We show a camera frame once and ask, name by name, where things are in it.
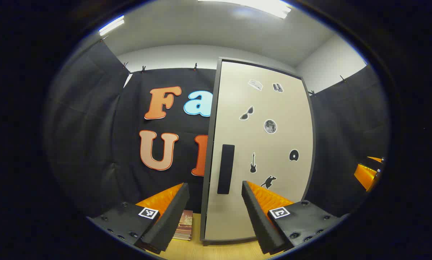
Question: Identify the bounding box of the beige cabinet door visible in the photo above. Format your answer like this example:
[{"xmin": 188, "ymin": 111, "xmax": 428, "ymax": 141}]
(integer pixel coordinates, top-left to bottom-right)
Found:
[{"xmin": 205, "ymin": 61, "xmax": 313, "ymax": 242}]

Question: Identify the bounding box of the grey cabinet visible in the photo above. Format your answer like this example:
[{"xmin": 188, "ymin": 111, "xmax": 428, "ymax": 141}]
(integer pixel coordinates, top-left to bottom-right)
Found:
[{"xmin": 200, "ymin": 57, "xmax": 317, "ymax": 247}]

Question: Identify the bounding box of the long ceiling light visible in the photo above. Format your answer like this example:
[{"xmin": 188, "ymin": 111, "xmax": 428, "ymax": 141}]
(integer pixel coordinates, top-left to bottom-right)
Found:
[
  {"xmin": 99, "ymin": 15, "xmax": 125, "ymax": 36},
  {"xmin": 197, "ymin": 0, "xmax": 292, "ymax": 19}
]

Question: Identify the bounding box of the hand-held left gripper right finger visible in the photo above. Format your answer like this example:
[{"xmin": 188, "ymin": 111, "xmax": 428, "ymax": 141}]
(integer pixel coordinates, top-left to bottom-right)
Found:
[{"xmin": 241, "ymin": 181, "xmax": 350, "ymax": 255}]

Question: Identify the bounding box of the black door handle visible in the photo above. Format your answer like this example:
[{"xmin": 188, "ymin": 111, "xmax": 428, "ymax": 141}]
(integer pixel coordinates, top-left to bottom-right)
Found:
[{"xmin": 217, "ymin": 144, "xmax": 235, "ymax": 195}]

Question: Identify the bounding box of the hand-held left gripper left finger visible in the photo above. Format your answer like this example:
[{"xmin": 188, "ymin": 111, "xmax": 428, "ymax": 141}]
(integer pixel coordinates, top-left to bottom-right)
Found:
[{"xmin": 88, "ymin": 182, "xmax": 190, "ymax": 255}]

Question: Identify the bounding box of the black backdrop cloth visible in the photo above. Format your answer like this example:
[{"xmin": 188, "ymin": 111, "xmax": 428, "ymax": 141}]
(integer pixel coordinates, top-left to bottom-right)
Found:
[
  {"xmin": 304, "ymin": 65, "xmax": 390, "ymax": 217},
  {"xmin": 113, "ymin": 68, "xmax": 216, "ymax": 213},
  {"xmin": 44, "ymin": 40, "xmax": 130, "ymax": 217}
]

